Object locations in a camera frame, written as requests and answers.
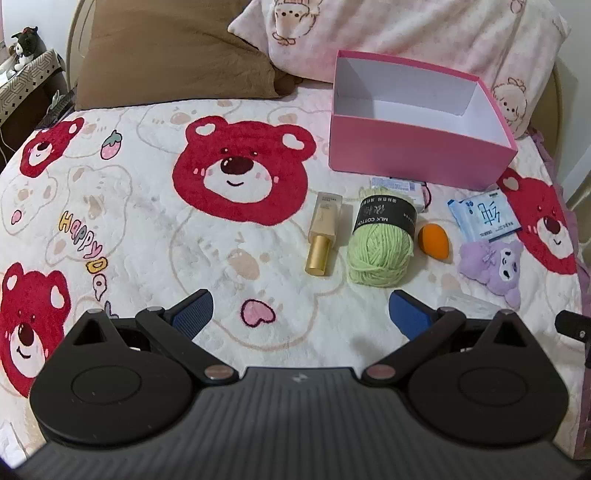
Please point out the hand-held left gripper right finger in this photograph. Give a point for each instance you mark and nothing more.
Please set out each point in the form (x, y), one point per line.
(408, 316)

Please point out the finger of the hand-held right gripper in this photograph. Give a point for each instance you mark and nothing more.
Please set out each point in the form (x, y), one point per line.
(575, 325)

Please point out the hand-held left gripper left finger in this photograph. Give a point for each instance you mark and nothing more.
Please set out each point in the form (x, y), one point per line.
(194, 314)

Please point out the green yarn ball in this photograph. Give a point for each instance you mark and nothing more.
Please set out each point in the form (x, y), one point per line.
(378, 249)

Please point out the orange makeup sponge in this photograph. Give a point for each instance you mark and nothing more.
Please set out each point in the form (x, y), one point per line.
(431, 239)

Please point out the purple plush toy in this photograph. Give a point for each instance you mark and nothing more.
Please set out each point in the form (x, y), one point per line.
(494, 272)

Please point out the foundation bottle with gold cap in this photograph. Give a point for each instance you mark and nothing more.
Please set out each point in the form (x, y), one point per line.
(323, 230)

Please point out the white wipes packet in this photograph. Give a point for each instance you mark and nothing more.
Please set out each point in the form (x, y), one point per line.
(413, 194)

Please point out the blue and white tissue packet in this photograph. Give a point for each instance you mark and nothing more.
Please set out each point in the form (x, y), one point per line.
(485, 217)

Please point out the pink cardboard box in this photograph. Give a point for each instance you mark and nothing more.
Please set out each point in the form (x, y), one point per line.
(415, 152)

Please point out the red bear printed blanket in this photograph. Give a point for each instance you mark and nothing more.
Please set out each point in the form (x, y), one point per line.
(138, 207)

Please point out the brown pillow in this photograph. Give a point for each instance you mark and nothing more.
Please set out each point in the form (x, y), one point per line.
(161, 55)

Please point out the nightstand with patterned cloth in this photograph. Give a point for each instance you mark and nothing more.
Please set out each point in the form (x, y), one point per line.
(18, 87)

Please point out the pink cartoon printed pillow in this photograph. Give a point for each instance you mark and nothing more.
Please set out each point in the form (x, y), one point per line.
(415, 27)

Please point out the dark plush cat toy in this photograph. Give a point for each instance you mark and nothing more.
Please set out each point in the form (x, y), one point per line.
(25, 46)

